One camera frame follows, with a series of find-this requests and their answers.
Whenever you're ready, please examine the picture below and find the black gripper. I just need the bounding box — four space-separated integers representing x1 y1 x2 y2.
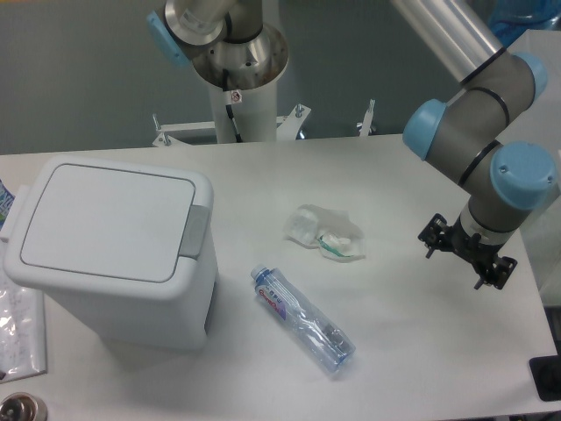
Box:
418 213 517 289

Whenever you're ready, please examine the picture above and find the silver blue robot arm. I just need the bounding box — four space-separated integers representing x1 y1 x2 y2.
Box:
146 1 557 289

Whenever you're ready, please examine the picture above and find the white trash can body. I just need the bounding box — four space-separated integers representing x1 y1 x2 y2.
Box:
0 153 219 351

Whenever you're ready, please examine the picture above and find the white trash can lid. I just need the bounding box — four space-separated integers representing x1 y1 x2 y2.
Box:
20 163 195 283

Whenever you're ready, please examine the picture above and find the round metal can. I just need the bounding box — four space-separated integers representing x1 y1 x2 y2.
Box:
1 392 48 421

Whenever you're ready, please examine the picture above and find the crumpled white plastic wrapper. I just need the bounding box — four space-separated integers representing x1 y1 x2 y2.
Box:
283 204 366 263

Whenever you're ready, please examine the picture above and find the black corner device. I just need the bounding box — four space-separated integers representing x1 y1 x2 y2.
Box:
529 355 560 402

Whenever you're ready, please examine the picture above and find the clear plastic water bottle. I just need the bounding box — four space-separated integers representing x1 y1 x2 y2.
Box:
251 265 356 374

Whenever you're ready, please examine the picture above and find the blue water jug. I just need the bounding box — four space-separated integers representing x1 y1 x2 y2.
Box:
487 0 560 47

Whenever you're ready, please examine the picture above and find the white paper notebook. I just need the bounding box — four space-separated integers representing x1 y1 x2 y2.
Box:
1 269 47 382

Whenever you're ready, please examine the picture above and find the blue green package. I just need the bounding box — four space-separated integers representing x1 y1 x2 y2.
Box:
0 181 15 228

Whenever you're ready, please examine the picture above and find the white metal frame bracket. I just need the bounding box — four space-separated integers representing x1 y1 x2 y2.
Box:
153 103 311 147

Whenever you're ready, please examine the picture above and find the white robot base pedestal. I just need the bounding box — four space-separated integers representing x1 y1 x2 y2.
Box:
208 82 277 143

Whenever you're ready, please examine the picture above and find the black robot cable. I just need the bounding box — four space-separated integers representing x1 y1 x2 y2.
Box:
221 69 244 144

